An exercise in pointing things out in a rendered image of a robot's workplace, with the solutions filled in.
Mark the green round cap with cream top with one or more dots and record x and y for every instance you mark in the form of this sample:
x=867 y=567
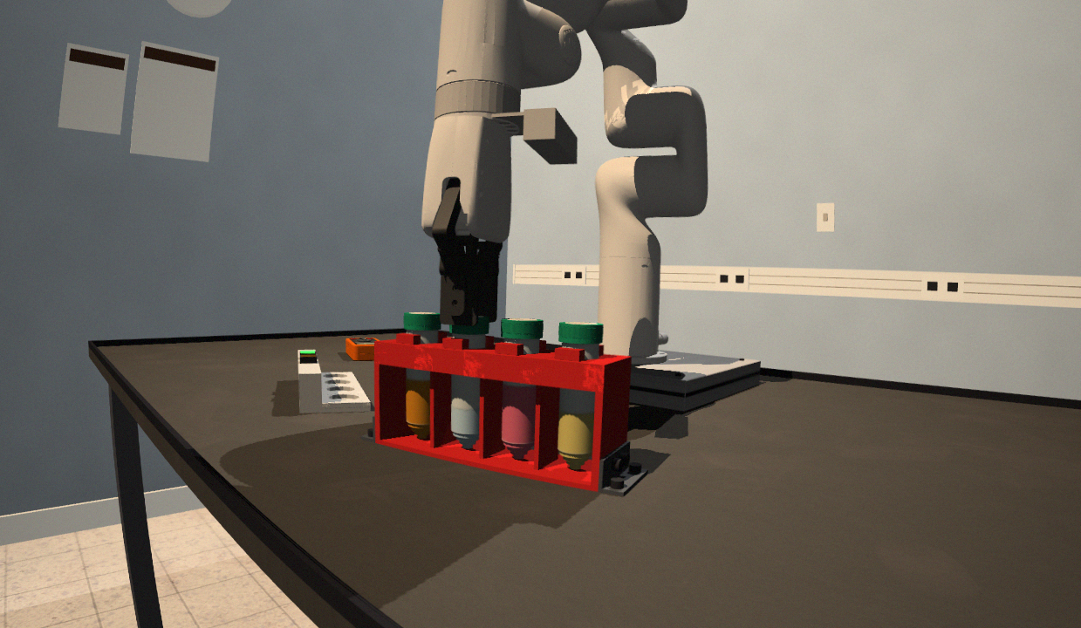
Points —
x=422 y=321
x=580 y=333

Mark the green cap with cream label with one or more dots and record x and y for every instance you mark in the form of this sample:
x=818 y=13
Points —
x=522 y=328

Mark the red tube rack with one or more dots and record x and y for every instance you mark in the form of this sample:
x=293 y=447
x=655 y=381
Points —
x=608 y=376

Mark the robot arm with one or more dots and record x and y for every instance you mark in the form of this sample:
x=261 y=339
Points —
x=491 y=49

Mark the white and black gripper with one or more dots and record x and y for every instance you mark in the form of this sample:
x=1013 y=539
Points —
x=468 y=170

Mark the orange digital multimeter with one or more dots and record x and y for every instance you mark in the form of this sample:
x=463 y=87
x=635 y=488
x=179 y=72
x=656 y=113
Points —
x=360 y=349

